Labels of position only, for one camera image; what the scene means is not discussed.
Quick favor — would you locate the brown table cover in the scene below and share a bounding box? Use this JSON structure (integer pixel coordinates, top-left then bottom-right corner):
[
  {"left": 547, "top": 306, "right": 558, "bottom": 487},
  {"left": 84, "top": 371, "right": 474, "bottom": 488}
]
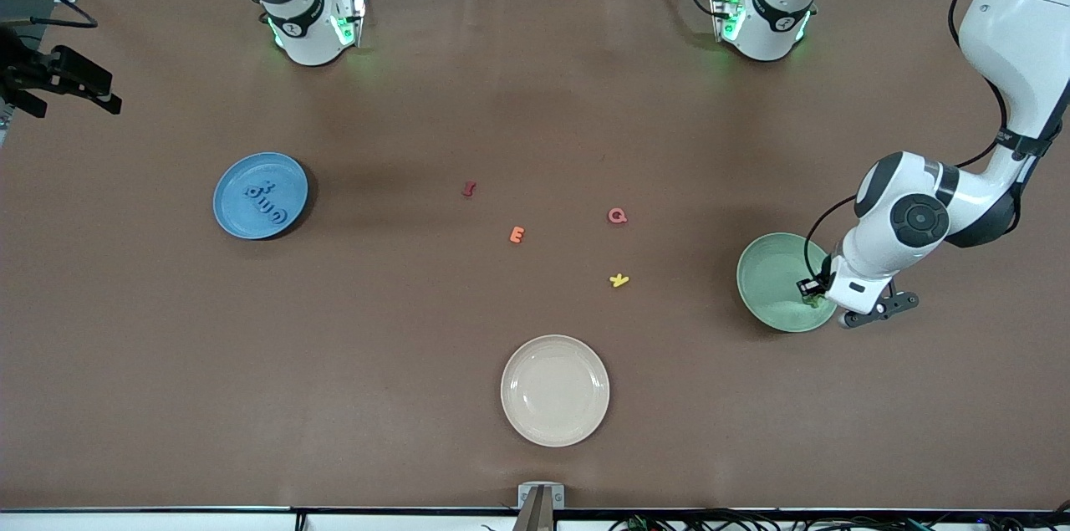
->
[{"left": 0, "top": 0, "right": 1070, "bottom": 511}]

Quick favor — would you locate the green plate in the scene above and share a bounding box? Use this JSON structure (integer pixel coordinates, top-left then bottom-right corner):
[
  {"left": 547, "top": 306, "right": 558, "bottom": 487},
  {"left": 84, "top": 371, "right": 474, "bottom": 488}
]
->
[{"left": 736, "top": 232, "right": 839, "bottom": 334}]

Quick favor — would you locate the white table frame rail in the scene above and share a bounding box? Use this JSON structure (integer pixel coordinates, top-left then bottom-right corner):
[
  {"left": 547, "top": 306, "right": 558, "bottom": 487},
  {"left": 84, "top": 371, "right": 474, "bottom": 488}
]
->
[{"left": 0, "top": 508, "right": 1070, "bottom": 531}]

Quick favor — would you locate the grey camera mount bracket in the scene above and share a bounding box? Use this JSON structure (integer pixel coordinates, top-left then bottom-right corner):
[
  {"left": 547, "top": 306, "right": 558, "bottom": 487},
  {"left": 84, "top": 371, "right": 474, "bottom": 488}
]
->
[{"left": 517, "top": 482, "right": 566, "bottom": 531}]

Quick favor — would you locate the blue plate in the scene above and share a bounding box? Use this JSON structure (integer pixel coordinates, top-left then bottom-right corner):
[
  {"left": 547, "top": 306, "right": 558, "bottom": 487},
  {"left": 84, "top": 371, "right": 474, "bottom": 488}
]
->
[{"left": 212, "top": 151, "right": 309, "bottom": 241}]

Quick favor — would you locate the beige plate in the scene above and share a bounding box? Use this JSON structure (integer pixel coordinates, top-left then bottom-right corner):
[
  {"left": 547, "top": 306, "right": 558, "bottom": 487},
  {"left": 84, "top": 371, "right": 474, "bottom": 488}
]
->
[{"left": 500, "top": 334, "right": 611, "bottom": 448}]

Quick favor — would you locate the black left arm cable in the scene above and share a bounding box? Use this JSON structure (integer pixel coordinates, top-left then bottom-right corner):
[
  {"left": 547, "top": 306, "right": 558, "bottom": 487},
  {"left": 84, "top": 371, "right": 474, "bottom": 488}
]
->
[{"left": 802, "top": 0, "right": 1017, "bottom": 285}]

